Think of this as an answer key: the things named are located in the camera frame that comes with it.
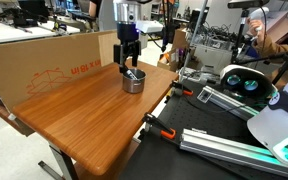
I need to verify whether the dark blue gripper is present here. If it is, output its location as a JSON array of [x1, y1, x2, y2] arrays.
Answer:
[[113, 21, 142, 74]]

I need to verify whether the white VR controller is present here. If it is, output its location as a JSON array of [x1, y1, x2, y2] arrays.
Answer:
[[246, 6, 270, 33]]

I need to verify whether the brown sleeved forearm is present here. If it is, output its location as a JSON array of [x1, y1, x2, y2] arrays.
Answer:
[[252, 33, 288, 68]]

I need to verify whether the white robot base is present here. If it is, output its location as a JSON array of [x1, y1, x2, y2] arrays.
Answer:
[[246, 64, 288, 168]]

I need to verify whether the silver metal pot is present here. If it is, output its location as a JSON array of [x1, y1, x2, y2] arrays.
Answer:
[[121, 67, 147, 94]]

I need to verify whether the operator bare hand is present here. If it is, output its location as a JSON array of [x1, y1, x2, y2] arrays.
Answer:
[[247, 19, 265, 42]]

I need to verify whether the grey partition panel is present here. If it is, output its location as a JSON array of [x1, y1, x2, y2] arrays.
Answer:
[[98, 0, 118, 32]]

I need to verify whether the small brown cardboard box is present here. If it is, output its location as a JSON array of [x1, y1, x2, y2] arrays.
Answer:
[[172, 28, 190, 51]]

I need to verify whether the silver metal pole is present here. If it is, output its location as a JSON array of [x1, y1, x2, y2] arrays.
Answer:
[[178, 0, 209, 83]]

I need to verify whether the black orange bar clamp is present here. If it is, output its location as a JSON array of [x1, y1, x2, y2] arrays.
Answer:
[[169, 80, 195, 98], [141, 112, 177, 140]]

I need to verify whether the black perforated breadboard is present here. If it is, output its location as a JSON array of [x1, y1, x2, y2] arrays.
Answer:
[[117, 78, 288, 180]]

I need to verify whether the black computer monitor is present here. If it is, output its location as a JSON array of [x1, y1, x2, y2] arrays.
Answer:
[[17, 0, 50, 19]]

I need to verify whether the brown cardboard box panel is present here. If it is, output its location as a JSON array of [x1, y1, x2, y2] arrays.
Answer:
[[0, 29, 129, 113]]

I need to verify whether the white VR headset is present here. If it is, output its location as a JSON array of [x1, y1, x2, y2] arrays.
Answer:
[[219, 64, 278, 101]]

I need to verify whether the blue plastic bin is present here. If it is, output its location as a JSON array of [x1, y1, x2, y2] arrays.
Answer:
[[245, 44, 262, 59]]

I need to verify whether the white work table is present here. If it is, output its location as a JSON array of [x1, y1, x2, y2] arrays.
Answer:
[[0, 21, 81, 46]]

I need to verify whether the grey metal table leg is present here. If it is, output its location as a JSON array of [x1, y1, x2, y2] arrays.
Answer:
[[38, 143, 80, 180]]

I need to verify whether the person in brown clothing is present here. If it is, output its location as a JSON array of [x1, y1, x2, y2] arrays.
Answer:
[[260, 61, 288, 90]]

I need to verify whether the flat cardboard sheet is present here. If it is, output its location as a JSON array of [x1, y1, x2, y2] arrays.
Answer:
[[265, 9, 288, 44]]

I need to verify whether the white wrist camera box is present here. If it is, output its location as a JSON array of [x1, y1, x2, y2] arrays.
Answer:
[[135, 19, 164, 34]]

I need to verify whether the white crate of cables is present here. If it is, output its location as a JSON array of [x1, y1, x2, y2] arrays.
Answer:
[[193, 42, 233, 75]]

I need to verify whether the short aluminium extrusion rail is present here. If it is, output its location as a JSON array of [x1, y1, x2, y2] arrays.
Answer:
[[196, 85, 262, 122]]

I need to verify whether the black camera stand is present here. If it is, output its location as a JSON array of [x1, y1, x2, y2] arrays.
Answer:
[[230, 8, 288, 85]]

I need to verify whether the black stereo camera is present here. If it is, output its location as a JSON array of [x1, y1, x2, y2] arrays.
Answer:
[[227, 0, 271, 10]]

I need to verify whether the long aluminium extrusion rail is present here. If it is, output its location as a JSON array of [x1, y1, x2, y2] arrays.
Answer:
[[179, 128, 288, 179]]

